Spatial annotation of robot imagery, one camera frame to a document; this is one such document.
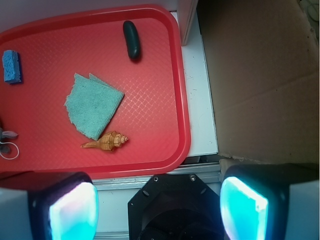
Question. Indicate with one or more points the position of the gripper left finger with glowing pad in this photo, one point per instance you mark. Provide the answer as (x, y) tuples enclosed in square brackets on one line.
[(48, 206)]

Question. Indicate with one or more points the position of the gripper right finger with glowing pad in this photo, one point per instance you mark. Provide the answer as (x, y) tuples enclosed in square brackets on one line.
[(271, 201)]

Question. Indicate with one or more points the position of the blue sponge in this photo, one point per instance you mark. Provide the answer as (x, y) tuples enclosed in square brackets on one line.
[(11, 64)]

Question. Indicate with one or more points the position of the orange conch shell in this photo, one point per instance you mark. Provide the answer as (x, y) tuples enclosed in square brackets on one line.
[(108, 142)]

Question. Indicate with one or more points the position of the teal folded cloth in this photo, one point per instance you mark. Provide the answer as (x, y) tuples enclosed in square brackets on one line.
[(91, 105)]

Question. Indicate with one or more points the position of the red plastic tray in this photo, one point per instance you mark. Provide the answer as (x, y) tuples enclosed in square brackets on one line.
[(153, 113)]

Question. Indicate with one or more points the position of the brown cardboard box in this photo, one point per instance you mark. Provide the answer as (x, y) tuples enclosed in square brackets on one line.
[(264, 71)]

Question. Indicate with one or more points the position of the white board panel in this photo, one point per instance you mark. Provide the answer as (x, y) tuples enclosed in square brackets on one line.
[(186, 10)]

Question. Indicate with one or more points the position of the dark green oblong object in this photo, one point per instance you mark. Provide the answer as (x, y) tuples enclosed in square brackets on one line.
[(132, 40)]

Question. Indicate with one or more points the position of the grey plush toy with string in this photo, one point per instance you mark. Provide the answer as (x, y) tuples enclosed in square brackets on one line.
[(9, 150)]

